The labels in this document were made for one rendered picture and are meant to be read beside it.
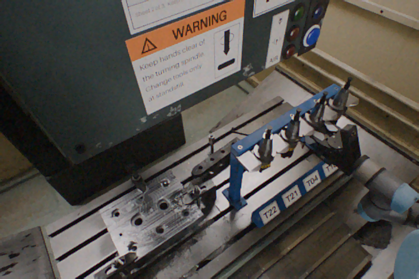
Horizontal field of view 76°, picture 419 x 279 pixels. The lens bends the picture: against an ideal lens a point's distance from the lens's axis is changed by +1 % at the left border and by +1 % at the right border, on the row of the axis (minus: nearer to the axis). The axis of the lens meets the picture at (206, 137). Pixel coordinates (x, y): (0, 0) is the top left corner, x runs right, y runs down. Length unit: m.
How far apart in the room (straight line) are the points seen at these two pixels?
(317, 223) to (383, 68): 0.69
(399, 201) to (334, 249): 0.46
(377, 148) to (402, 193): 0.61
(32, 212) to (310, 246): 1.36
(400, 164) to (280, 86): 0.70
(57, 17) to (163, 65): 0.12
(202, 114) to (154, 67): 1.48
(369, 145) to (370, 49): 0.44
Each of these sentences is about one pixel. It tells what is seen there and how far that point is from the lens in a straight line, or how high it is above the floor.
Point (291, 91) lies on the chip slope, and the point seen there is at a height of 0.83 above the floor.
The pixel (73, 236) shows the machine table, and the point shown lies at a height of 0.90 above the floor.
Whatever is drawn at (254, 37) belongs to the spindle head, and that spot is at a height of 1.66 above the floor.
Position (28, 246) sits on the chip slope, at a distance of 1.53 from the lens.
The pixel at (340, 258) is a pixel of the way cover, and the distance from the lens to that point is 1.29.
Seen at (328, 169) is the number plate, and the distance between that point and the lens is 1.19.
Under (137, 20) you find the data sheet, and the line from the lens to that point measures 0.29.
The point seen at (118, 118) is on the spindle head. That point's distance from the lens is 0.34.
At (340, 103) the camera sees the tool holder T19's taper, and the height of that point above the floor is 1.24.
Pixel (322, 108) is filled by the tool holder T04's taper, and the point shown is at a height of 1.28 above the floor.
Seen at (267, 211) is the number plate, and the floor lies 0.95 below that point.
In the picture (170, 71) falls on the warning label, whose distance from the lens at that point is 0.34.
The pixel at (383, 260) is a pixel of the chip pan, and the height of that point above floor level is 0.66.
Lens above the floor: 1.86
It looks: 50 degrees down
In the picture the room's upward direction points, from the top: 4 degrees counter-clockwise
